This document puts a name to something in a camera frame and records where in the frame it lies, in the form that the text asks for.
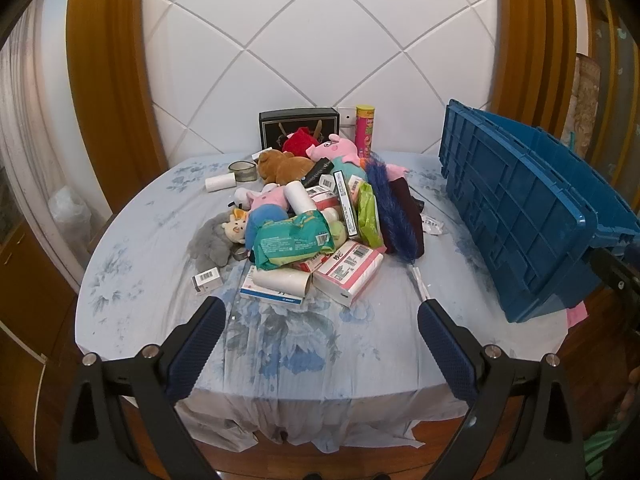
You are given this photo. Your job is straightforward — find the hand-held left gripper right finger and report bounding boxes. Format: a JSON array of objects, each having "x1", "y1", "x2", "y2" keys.
[{"x1": 416, "y1": 297, "x2": 586, "y2": 480}]

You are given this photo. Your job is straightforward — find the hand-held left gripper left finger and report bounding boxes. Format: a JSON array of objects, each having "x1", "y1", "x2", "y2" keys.
[{"x1": 59, "y1": 296, "x2": 228, "y2": 480}]

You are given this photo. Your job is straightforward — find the cardboard paper tube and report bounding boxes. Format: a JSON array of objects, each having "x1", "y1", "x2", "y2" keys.
[{"x1": 277, "y1": 270, "x2": 313, "y2": 297}]

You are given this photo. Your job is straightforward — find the blue plastic storage crate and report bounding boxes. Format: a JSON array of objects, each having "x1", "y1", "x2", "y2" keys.
[{"x1": 439, "y1": 99, "x2": 640, "y2": 323}]

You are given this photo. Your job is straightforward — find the pink cloth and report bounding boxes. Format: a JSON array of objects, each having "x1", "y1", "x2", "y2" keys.
[{"x1": 565, "y1": 302, "x2": 588, "y2": 333}]

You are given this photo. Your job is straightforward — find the small white barcode box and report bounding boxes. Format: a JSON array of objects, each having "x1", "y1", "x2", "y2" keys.
[{"x1": 192, "y1": 267, "x2": 223, "y2": 292}]

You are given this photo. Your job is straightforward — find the blue white flat box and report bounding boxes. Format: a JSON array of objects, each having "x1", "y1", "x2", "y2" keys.
[{"x1": 240, "y1": 265, "x2": 306, "y2": 307}]

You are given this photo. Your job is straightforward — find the floral blue bedsheet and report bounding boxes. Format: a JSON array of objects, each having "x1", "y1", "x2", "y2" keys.
[{"x1": 75, "y1": 152, "x2": 571, "y2": 456}]

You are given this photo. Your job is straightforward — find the grey plush toy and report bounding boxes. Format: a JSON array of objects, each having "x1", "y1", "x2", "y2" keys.
[{"x1": 187, "y1": 211, "x2": 236, "y2": 268}]

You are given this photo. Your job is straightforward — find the pink white tissue pack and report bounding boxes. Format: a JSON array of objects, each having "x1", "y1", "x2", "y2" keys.
[{"x1": 312, "y1": 240, "x2": 385, "y2": 308}]

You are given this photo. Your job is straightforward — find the small white sachet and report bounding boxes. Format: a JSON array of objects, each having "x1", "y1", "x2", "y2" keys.
[{"x1": 420, "y1": 212, "x2": 446, "y2": 236}]

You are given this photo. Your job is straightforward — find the small cream cat plush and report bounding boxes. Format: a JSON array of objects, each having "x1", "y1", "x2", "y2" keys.
[{"x1": 222, "y1": 208, "x2": 251, "y2": 246}]

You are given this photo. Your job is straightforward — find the dark maroon cloth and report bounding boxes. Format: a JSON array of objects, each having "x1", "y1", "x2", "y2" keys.
[{"x1": 390, "y1": 177, "x2": 426, "y2": 256}]

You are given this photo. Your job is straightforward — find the blue feather duster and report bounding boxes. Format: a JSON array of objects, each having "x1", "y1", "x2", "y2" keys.
[{"x1": 365, "y1": 157, "x2": 432, "y2": 306}]

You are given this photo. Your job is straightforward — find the green wipes packet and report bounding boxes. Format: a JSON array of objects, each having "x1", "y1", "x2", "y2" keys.
[{"x1": 252, "y1": 210, "x2": 337, "y2": 268}]

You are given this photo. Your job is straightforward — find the pig plush with blue body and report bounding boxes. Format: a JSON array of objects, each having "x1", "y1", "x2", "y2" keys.
[{"x1": 235, "y1": 182, "x2": 301, "y2": 253}]

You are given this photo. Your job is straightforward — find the green plastic packet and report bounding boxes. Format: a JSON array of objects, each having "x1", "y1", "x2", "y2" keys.
[{"x1": 356, "y1": 181, "x2": 383, "y2": 250}]

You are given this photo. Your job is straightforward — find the small white paper roll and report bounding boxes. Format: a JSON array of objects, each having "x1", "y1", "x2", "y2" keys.
[{"x1": 205, "y1": 174, "x2": 240, "y2": 193}]

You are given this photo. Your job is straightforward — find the long black box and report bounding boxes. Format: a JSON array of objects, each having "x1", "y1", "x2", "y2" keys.
[{"x1": 332, "y1": 170, "x2": 360, "y2": 238}]

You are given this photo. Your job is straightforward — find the clear plastic bag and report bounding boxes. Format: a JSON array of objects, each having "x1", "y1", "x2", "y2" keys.
[{"x1": 50, "y1": 185, "x2": 93, "y2": 236}]

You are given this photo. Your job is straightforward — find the pink white medicine box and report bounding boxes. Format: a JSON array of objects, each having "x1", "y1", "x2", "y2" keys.
[{"x1": 305, "y1": 186, "x2": 336, "y2": 207}]

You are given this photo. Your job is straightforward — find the brown plush toy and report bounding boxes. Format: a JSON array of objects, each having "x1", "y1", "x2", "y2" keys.
[{"x1": 256, "y1": 149, "x2": 316, "y2": 185}]

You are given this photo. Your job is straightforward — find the black pouch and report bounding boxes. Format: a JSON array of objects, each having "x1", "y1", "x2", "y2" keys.
[{"x1": 300, "y1": 157, "x2": 335, "y2": 188}]

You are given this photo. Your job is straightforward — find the pink pig plush toy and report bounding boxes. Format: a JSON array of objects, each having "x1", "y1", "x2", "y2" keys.
[{"x1": 306, "y1": 133, "x2": 408, "y2": 181}]

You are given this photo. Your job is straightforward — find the red plush toy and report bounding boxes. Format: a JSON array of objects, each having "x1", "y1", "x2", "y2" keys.
[{"x1": 282, "y1": 127, "x2": 326, "y2": 156}]

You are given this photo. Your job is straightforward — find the pink yellow chips can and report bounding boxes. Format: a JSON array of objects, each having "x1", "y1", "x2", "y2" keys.
[{"x1": 354, "y1": 104, "x2": 376, "y2": 158}]

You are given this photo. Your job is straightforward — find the black printed box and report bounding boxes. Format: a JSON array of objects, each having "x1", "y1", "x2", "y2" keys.
[{"x1": 258, "y1": 107, "x2": 340, "y2": 153}]

